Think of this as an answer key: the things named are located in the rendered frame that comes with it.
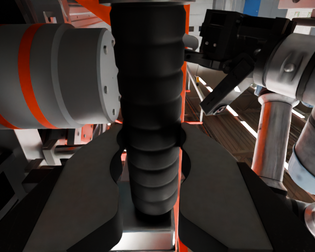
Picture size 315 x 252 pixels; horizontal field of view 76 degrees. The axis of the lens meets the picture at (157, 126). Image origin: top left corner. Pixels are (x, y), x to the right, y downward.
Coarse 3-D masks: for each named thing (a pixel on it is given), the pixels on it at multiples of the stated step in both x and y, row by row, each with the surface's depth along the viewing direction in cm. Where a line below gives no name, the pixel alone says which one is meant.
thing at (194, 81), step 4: (188, 68) 748; (188, 72) 720; (196, 72) 588; (192, 76) 662; (192, 80) 640; (196, 80) 573; (188, 84) 738; (196, 84) 578; (188, 88) 744; (196, 88) 572; (200, 92) 535; (200, 96) 519; (200, 116) 533; (200, 120) 538
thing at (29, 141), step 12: (0, 132) 30; (12, 132) 30; (24, 132) 32; (36, 132) 35; (0, 144) 31; (12, 144) 31; (24, 144) 32; (36, 144) 35; (24, 156) 32; (36, 156) 35; (12, 168) 34; (12, 180) 35; (24, 192) 37
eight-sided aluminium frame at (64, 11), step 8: (32, 0) 43; (40, 0) 43; (48, 0) 43; (56, 0) 43; (64, 0) 45; (40, 8) 44; (48, 8) 44; (56, 8) 44; (64, 8) 45; (40, 16) 45; (48, 16) 46; (56, 16) 45; (64, 16) 46; (64, 128) 54; (72, 128) 50; (80, 128) 54; (56, 136) 50; (64, 136) 54; (72, 136) 50; (80, 136) 54; (64, 144) 54; (64, 160) 48
